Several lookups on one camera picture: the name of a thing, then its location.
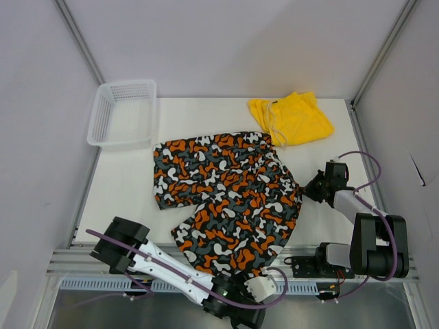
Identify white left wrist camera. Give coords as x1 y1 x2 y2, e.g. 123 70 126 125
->
244 276 277 302

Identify aluminium corner post right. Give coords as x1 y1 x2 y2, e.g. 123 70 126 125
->
349 0 423 107

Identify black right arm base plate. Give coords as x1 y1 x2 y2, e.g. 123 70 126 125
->
283 256 355 279

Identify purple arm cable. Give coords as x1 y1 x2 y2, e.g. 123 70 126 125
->
320 150 399 304
73 228 289 311

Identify cream shorts drawstring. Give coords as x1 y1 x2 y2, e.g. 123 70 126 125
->
263 100 287 149

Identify aluminium corner post left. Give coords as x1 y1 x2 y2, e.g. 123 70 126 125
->
53 0 105 85

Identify yellow shorts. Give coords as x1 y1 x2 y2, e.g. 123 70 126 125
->
248 92 335 146

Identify white plastic basket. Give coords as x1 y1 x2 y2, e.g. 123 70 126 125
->
86 79 158 151

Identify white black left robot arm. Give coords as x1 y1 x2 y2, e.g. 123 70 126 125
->
86 217 265 328

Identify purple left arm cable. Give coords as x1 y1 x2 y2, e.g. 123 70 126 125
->
73 228 289 311

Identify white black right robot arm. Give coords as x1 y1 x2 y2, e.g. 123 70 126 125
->
303 161 410 281

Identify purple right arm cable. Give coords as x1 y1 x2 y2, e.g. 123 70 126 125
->
320 150 399 304

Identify aluminium corner post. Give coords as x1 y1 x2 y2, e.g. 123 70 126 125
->
349 0 423 107
53 0 105 85

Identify white slotted cable duct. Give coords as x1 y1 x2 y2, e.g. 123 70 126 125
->
60 277 319 295

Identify camouflage patterned shorts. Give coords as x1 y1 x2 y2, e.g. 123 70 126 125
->
153 132 302 278

